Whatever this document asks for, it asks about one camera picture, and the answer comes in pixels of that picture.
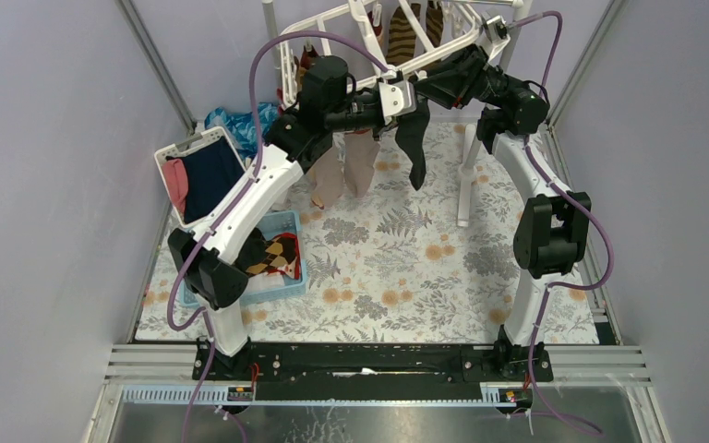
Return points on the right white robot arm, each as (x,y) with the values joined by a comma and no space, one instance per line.
(552,233)

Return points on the white sock hanger frame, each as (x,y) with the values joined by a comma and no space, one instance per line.
(462,27)

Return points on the blue laundry basket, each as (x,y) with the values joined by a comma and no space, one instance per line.
(272,224)

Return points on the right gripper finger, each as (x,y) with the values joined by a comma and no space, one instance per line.
(449,90)
(465,63)

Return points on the dark navy cloth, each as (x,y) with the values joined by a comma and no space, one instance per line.
(212,172)

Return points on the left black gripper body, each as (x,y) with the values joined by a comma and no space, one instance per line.
(380,111)

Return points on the silver drying rack stand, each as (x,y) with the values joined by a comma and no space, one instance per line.
(516,116)

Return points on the blue patterned cloth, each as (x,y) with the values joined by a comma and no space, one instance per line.
(242,126)

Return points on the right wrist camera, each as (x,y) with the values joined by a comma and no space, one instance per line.
(495,36)

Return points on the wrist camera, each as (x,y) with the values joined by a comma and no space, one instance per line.
(396,95)
(495,36)

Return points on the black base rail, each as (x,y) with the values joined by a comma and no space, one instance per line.
(295,371)

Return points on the pile of socks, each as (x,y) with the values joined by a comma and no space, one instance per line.
(268,262)

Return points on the white laundry basket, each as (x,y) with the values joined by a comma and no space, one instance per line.
(190,145)

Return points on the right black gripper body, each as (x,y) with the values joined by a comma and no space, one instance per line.
(490,86)

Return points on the brown patterned hanging sock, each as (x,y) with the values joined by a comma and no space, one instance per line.
(434,22)

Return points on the black sock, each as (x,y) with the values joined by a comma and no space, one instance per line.
(409,137)

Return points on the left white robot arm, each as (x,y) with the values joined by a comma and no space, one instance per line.
(212,256)

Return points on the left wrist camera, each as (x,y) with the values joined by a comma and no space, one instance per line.
(396,95)

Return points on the pink cloth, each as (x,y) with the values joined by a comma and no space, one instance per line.
(176,183)

